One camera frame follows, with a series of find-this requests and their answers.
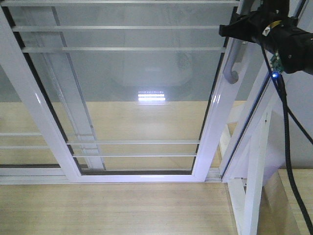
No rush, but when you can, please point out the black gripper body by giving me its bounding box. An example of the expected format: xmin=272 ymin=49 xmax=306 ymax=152
xmin=219 ymin=0 xmax=313 ymax=74

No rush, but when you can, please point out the grey door handle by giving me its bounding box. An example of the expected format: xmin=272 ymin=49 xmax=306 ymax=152
xmin=223 ymin=0 xmax=254 ymax=84

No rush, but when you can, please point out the white framed sliding glass door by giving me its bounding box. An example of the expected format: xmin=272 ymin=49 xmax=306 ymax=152
xmin=0 ymin=0 xmax=258 ymax=183

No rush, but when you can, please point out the light wooden floor platform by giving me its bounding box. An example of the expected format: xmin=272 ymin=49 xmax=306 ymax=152
xmin=0 ymin=101 xmax=237 ymax=235

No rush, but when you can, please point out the light wooden box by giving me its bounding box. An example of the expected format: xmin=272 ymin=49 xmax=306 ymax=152
xmin=258 ymin=169 xmax=313 ymax=235

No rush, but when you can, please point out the fixed white framed glass panel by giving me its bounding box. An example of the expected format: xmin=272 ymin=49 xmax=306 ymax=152
xmin=0 ymin=7 xmax=105 ymax=185

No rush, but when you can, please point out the white wall panel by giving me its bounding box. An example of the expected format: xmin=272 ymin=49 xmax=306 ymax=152
xmin=261 ymin=72 xmax=313 ymax=185

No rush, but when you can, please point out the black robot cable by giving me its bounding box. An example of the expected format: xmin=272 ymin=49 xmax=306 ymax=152
xmin=259 ymin=41 xmax=313 ymax=231

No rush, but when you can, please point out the white door frame post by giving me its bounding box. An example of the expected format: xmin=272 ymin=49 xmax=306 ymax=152
xmin=219 ymin=0 xmax=313 ymax=235

